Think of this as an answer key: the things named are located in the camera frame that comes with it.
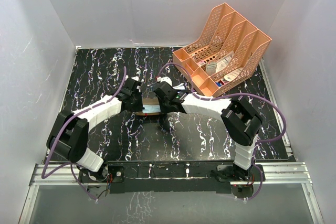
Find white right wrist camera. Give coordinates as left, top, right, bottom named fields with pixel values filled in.
left=156, top=77, right=172, bottom=86

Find white sunglasses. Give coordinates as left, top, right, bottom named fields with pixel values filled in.
left=173, top=83, right=185, bottom=90

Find grey folded pouch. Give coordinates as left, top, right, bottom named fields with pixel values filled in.
left=205, top=62, right=217, bottom=76

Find red and blue small items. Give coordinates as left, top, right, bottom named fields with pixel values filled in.
left=215, top=80, right=225, bottom=87

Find peach plastic desk organizer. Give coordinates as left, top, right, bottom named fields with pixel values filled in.
left=173, top=3, right=271, bottom=97

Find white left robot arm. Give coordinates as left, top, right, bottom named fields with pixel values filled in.
left=46, top=77, right=143, bottom=182

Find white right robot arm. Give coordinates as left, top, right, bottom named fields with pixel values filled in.
left=154, top=81, right=263, bottom=180

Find aluminium frame rail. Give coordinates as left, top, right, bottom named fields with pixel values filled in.
left=30, top=162, right=312, bottom=185

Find brown glasses case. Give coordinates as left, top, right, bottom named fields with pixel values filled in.
left=136, top=98, right=161, bottom=116

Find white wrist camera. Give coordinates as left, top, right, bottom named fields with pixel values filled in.
left=131, top=77, right=141, bottom=92
left=156, top=77, right=172, bottom=86

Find white round disc item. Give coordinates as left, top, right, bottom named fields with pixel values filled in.
left=224, top=68, right=242, bottom=82

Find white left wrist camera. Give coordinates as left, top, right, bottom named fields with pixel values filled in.
left=131, top=77, right=141, bottom=92

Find light blue cleaning cloth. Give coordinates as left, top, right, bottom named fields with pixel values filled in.
left=142, top=104, right=161, bottom=114

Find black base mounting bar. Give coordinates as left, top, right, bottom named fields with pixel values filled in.
left=78, top=159, right=266, bottom=196

